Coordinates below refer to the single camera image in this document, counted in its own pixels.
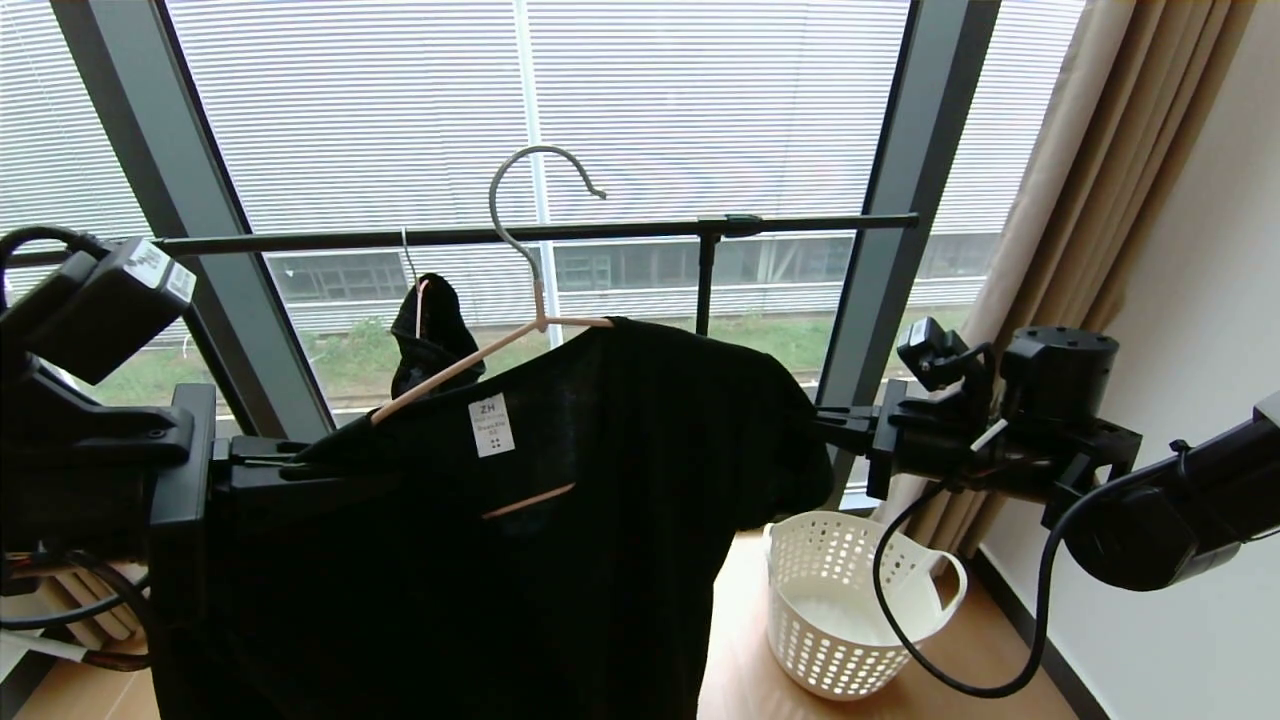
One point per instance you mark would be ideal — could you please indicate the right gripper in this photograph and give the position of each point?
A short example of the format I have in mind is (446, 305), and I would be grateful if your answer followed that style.
(930, 445)

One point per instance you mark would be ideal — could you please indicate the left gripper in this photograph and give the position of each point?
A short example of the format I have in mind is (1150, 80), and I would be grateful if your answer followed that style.
(180, 500)

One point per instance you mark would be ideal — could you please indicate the pink clothes hanger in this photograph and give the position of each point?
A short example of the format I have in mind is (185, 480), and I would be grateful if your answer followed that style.
(450, 375)
(417, 310)

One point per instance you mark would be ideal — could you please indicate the black garment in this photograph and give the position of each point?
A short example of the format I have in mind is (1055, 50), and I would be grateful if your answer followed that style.
(440, 340)

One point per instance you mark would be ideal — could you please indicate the black short-sleeved shirt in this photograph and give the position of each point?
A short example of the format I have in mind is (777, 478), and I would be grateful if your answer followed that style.
(550, 580)

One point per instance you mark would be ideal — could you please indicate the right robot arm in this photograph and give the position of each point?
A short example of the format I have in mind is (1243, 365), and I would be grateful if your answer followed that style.
(1150, 500)

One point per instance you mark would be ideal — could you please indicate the white laundry basket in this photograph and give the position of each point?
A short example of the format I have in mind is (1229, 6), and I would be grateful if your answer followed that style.
(860, 560)

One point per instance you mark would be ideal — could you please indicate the black clothes rack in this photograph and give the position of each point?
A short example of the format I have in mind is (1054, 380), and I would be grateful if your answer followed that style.
(350, 238)

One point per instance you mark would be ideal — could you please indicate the beige curtain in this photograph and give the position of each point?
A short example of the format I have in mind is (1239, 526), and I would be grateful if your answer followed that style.
(90, 600)
(1100, 150)

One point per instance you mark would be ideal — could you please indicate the window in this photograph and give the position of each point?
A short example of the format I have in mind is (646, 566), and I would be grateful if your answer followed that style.
(700, 100)

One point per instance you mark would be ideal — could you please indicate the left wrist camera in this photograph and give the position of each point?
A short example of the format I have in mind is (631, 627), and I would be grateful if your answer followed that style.
(100, 300)

